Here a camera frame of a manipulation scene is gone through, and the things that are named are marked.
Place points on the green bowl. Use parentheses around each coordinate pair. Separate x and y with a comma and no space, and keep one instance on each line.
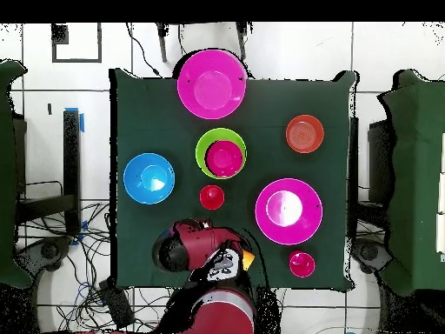
(208,139)

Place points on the black square floor frame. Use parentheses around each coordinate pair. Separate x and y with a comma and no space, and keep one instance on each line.
(59,34)

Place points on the black stand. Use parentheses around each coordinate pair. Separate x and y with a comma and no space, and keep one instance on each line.
(354,156)
(71,156)

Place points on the dark green table cloth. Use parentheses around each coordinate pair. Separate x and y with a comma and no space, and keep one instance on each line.
(278,101)

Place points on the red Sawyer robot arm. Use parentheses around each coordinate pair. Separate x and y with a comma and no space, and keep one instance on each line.
(198,243)

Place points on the blue bowl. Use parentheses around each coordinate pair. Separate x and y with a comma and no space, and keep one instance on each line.
(148,178)

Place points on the neighbouring green covered table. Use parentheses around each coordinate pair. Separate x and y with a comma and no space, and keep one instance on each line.
(417,174)
(7,174)

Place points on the small crimson bowl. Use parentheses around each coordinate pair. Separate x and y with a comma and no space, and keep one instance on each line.
(224,159)

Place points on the crimson cup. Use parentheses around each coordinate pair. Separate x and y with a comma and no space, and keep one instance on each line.
(301,263)

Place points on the red cup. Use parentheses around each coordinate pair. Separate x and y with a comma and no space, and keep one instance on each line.
(211,197)

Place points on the orange bowl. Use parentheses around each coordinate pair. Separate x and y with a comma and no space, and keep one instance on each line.
(305,134)

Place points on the blue tape piece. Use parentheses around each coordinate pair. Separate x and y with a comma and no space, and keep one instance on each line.
(82,122)

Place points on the large pink bowl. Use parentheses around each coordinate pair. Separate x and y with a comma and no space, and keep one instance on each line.
(212,83)
(288,212)

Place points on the orange cup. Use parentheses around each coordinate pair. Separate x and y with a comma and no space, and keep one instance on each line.
(247,259)

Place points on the black power brick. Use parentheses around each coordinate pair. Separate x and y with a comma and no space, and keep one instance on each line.
(116,306)

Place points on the black tripod leg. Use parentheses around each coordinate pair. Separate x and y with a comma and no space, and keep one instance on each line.
(162,45)
(241,41)

